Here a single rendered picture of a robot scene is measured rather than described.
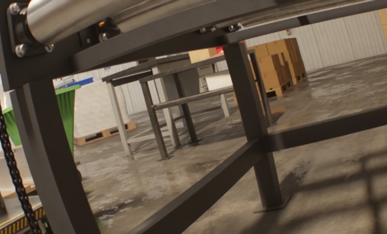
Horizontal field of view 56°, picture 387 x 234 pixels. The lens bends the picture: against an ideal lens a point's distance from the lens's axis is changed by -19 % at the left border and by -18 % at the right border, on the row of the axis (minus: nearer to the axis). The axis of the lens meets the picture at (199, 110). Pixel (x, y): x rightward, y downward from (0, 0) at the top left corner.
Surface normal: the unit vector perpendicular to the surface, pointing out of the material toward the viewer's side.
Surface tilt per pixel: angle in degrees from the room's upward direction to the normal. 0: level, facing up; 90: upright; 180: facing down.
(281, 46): 90
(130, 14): 110
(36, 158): 90
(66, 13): 121
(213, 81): 90
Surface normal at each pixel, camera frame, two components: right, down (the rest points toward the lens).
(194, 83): -0.40, 0.19
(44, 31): -0.17, 0.72
